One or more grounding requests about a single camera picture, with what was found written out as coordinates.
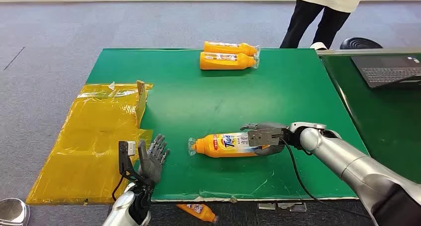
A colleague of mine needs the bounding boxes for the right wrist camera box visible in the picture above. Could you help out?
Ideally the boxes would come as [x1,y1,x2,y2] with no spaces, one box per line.
[247,128,284,148]

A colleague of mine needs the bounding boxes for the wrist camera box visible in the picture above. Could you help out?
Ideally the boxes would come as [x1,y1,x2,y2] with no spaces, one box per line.
[118,140,137,178]
[247,128,284,148]

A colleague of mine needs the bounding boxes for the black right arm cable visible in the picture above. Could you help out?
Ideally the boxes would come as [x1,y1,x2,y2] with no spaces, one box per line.
[278,137,371,219]

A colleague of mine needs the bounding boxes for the yellow taped flat cardboard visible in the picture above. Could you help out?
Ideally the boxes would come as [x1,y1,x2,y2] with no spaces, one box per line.
[26,80,154,206]

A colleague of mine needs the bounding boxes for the shiny silver metal object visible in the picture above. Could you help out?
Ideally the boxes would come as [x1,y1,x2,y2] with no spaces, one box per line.
[0,198,31,226]

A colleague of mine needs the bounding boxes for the black round stool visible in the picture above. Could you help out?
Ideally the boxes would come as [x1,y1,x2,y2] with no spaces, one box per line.
[340,37,383,50]

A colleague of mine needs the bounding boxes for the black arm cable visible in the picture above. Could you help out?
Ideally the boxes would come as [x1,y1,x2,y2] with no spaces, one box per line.
[278,137,371,219]
[112,174,128,202]

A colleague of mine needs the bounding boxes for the orange detergent bottle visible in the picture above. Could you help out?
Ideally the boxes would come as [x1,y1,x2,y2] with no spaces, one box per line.
[203,41,261,57]
[176,204,219,224]
[200,52,261,71]
[188,132,271,158]

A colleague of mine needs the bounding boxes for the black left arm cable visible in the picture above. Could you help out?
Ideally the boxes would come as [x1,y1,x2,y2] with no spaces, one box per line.
[112,174,128,202]

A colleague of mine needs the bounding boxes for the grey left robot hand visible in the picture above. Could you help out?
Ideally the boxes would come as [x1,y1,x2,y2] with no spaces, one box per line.
[138,134,171,187]

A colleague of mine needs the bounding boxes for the person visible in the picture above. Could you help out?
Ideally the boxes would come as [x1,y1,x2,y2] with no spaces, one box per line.
[280,0,367,51]

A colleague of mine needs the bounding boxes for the metal bracket under table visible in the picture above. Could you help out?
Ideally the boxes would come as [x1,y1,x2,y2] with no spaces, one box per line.
[257,202,307,213]

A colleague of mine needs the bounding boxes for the black laptop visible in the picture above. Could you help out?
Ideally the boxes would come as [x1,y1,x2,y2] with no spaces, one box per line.
[351,55,421,89]

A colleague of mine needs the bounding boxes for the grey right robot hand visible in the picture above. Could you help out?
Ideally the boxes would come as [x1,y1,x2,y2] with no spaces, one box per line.
[240,122,291,157]

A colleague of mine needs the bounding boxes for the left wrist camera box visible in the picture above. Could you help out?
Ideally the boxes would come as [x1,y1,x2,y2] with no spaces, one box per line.
[118,140,137,178]

